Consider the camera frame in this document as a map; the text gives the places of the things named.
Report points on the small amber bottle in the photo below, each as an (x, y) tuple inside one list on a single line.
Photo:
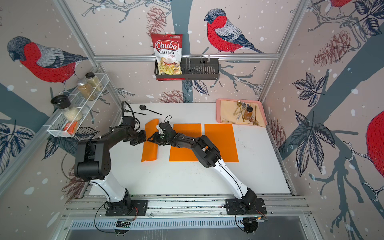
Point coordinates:
[(248, 113)]

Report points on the brown spice jar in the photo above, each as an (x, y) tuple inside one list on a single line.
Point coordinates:
[(86, 90)]

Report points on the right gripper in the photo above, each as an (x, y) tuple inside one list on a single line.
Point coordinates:
[(154, 138)]

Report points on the tan spice jar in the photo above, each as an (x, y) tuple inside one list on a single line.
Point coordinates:
[(94, 81)]

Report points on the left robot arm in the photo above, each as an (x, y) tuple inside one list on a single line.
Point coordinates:
[(93, 164)]

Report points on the wooden stick utensil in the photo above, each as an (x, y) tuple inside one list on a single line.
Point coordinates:
[(255, 111)]

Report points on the pink tray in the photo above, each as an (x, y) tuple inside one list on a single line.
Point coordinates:
[(240, 112)]

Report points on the orange paper sheet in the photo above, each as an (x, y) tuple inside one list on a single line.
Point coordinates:
[(183, 154), (222, 136), (150, 150)]

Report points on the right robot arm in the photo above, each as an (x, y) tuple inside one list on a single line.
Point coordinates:
[(208, 155)]

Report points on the black lid rice jar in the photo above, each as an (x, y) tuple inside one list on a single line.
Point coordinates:
[(70, 112)]

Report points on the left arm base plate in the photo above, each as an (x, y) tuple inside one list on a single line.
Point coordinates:
[(135, 208)]

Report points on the black fork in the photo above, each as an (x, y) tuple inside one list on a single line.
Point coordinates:
[(133, 113)]

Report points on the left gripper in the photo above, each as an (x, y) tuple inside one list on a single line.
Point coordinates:
[(143, 138)]

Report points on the red cassava chips bag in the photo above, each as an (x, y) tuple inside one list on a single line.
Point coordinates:
[(168, 53)]

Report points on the clear acrylic wall shelf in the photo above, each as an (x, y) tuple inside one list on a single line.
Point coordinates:
[(55, 127)]

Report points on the black wire wall basket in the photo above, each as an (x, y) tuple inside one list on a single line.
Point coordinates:
[(202, 68)]

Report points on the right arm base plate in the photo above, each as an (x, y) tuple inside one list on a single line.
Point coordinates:
[(239, 207)]

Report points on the small red packet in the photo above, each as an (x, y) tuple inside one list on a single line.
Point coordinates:
[(71, 128)]

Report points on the black spoon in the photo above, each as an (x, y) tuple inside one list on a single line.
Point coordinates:
[(144, 108)]

